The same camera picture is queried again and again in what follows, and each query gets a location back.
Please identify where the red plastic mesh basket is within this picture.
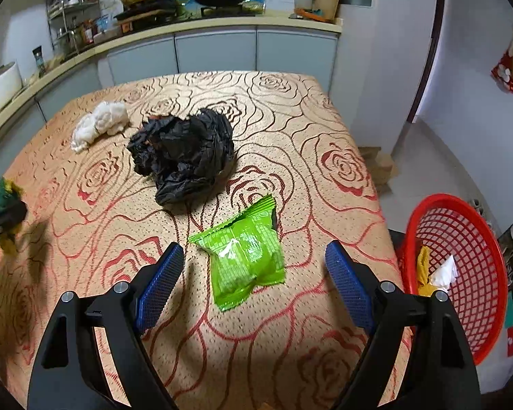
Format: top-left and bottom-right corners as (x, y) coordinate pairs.
(397, 194), (509, 366)

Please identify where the cream kitchen counter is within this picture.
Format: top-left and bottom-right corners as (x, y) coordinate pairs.
(0, 11), (343, 150)

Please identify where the red wall decoration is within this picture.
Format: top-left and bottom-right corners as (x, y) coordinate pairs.
(491, 26), (513, 95)

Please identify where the white crumpled tissue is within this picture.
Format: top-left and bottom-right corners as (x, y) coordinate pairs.
(71, 101), (129, 153)

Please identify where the metal kitchen rack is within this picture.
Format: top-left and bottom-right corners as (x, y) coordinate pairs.
(46, 0), (103, 56)

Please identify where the orange kitchen tool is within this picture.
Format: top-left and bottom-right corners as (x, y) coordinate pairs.
(295, 7), (330, 21)

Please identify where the white rice cooker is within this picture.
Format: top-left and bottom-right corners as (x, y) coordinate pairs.
(0, 62), (23, 114)

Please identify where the small white plastic bag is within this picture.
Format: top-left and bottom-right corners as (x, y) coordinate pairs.
(427, 255), (459, 289)

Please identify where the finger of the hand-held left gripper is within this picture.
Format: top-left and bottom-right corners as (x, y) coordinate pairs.
(0, 199), (28, 265)

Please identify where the green snack packet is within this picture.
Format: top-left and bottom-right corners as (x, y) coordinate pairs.
(188, 194), (287, 312)

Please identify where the cardboard box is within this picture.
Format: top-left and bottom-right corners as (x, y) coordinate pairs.
(359, 145), (398, 186)

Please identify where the yellow foam fruit net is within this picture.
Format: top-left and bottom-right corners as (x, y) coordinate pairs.
(416, 245), (439, 297)

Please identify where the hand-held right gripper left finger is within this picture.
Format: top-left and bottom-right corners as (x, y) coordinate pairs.
(27, 241), (185, 410)

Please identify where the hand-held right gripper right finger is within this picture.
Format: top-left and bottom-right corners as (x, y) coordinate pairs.
(325, 240), (482, 410)

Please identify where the black plastic bag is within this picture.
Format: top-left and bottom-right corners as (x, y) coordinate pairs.
(127, 108), (235, 206)

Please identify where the rose-patterned tablecloth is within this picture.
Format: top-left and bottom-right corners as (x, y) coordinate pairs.
(0, 70), (413, 410)

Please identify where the grey kitchen cabinet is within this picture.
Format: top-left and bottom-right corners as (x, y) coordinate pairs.
(0, 26), (339, 180)

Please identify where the dark door frame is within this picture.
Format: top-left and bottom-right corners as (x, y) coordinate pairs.
(406, 0), (447, 124)

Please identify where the green and yellow plastic bag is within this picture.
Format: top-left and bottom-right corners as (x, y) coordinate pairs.
(0, 177), (26, 257)

